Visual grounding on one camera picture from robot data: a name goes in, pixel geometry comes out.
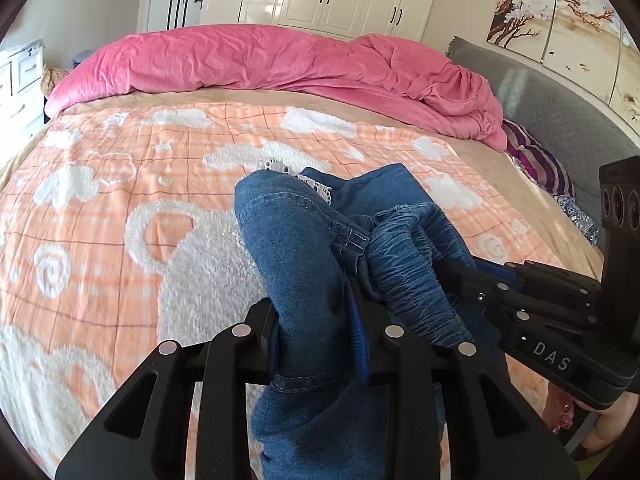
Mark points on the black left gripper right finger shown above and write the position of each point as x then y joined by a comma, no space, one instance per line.
492,431

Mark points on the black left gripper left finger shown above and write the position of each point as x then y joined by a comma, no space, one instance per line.
142,432

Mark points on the blue denim pants lace trim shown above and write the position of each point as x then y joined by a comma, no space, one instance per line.
308,234

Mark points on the green sleeved right forearm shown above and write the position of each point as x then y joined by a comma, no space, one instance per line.
614,462

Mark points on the blue floral pillow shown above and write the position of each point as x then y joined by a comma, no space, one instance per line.
583,222

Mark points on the purple striped pillow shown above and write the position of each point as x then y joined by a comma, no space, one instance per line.
536,161

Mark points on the peach bear pattern blanket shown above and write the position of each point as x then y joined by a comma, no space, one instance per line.
117,232

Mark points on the grey padded headboard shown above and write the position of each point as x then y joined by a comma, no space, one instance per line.
574,131

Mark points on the pink crumpled duvet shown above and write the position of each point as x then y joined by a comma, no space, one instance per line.
399,78

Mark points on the white drawer cabinet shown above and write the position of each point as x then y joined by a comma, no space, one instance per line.
22,101

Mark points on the blossom tree wall painting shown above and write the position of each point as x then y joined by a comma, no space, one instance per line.
585,41

